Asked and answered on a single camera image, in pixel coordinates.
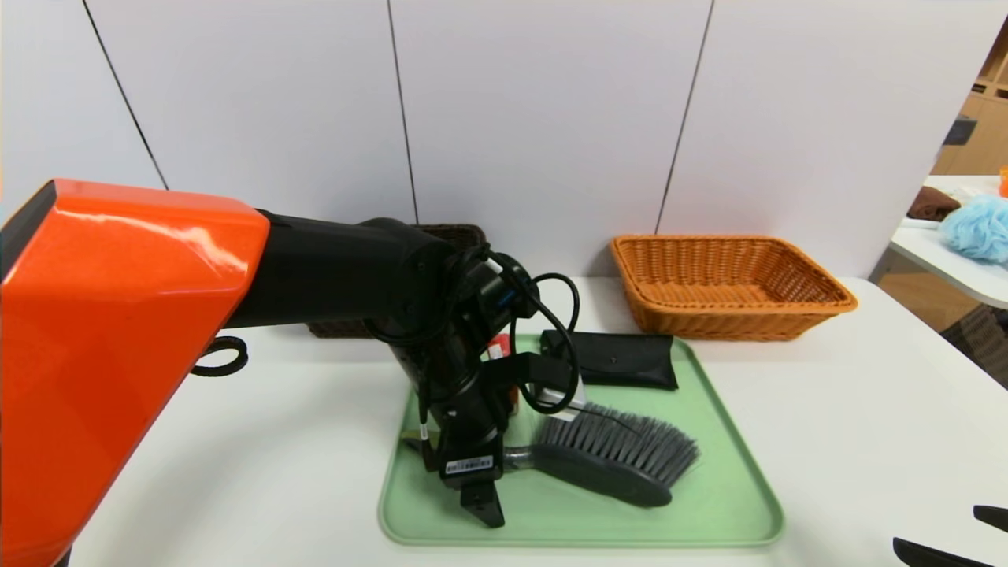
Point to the light green plastic tray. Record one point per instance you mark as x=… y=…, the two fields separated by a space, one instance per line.
x=598 y=524

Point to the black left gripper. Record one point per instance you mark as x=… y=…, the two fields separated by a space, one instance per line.
x=469 y=466

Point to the black glasses pouch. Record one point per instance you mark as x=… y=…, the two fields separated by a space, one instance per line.
x=630 y=362

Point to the light blue bath loofah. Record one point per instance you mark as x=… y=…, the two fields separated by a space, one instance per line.
x=980 y=228

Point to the dark woven seat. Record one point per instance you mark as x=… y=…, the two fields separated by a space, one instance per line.
x=980 y=342

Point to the brown folded cloth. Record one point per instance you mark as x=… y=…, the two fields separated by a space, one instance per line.
x=929 y=206

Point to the orange and black left arm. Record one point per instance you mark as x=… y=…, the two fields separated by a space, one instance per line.
x=118 y=315

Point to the orange cup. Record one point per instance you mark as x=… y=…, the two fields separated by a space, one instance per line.
x=1003 y=185

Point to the dark grey box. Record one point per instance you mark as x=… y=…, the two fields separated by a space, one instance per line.
x=957 y=132

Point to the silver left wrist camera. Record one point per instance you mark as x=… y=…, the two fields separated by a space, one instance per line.
x=563 y=394

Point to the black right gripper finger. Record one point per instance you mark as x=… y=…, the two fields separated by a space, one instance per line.
x=929 y=555
x=994 y=518

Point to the orange wicker basket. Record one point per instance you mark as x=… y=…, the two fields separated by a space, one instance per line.
x=709 y=323

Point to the small red snack box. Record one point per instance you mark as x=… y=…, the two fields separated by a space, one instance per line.
x=498 y=346

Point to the white side table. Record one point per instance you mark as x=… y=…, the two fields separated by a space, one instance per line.
x=945 y=268

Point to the light wooden shelf cabinet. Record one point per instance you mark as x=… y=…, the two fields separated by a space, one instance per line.
x=984 y=146

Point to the dark brown wicker basket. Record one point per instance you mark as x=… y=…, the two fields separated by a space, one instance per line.
x=465 y=234

